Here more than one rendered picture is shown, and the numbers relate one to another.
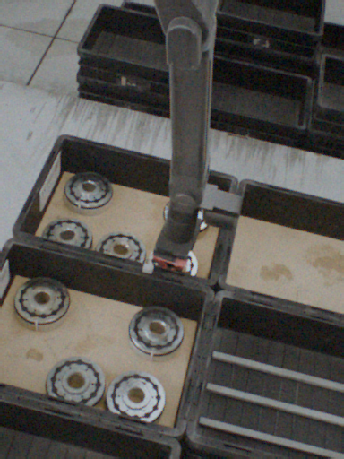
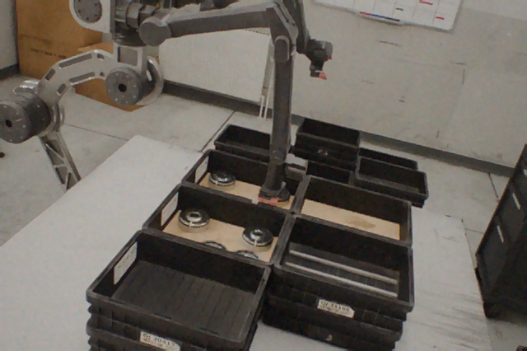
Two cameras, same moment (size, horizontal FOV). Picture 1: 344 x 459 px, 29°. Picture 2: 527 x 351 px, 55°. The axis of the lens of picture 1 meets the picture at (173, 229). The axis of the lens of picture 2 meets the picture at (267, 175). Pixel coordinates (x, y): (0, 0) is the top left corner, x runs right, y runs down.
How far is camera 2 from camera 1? 0.71 m
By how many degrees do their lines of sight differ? 22
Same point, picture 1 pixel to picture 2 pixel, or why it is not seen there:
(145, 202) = (253, 189)
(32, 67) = not seen: hidden behind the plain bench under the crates
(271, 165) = not seen: hidden behind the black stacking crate
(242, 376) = (306, 263)
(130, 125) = not seen: hidden behind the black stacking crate
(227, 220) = (299, 172)
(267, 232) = (322, 208)
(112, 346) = (232, 243)
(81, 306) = (215, 225)
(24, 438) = (180, 274)
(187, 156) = (280, 124)
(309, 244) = (347, 214)
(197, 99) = (286, 86)
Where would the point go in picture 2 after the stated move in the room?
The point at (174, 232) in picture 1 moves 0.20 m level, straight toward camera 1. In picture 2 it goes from (270, 182) to (258, 212)
